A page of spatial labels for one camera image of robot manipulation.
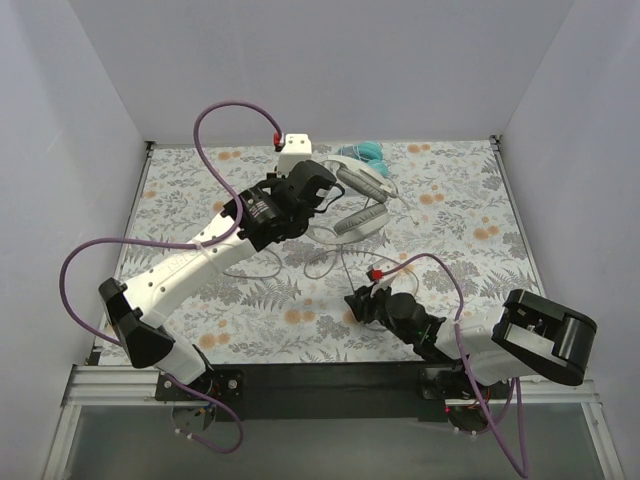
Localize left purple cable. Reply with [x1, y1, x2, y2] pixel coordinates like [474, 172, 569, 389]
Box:
[58, 101, 282, 454]

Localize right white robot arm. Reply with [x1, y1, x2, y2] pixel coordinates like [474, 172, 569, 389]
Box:
[344, 286, 597, 398]

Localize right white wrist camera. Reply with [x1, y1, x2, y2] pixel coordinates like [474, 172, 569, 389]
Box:
[366, 267, 396, 293]

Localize aluminium frame rail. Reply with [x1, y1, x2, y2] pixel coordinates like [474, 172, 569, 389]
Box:
[39, 364, 171, 480]

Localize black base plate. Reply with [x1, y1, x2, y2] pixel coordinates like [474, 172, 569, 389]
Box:
[154, 359, 511, 426]

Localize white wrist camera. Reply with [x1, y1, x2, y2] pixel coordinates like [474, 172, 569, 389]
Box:
[273, 132, 312, 178]
[366, 267, 396, 293]

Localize teal white headphones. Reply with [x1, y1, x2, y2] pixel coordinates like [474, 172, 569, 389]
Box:
[336, 141, 389, 178]

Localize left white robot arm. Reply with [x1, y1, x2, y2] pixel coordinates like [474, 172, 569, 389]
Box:
[99, 160, 338, 400]

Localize floral table mat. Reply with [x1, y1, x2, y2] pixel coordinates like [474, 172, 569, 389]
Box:
[92, 140, 561, 363]

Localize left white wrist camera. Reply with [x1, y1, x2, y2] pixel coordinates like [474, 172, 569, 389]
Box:
[273, 132, 312, 178]

